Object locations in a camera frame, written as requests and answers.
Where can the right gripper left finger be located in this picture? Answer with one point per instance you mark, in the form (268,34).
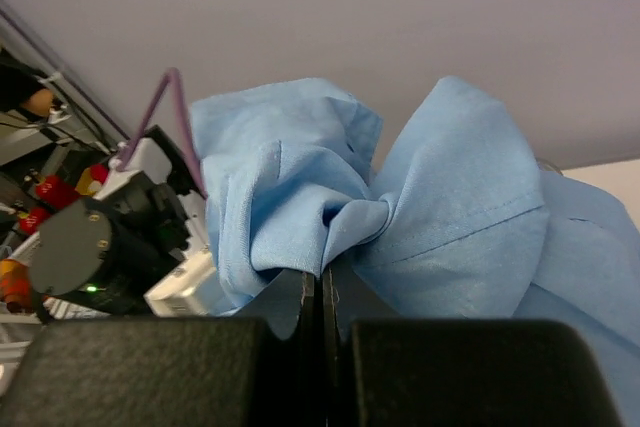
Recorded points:
(248,369)

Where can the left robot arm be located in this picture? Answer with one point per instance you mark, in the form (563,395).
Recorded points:
(106,252)

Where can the blue shirt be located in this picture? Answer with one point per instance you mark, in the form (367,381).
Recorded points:
(459,222)

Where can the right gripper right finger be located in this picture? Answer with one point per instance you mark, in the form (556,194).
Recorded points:
(386,370)

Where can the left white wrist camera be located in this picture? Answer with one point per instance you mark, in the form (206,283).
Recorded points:
(158,157)

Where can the left aluminium frame post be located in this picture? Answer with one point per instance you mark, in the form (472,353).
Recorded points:
(27,44)

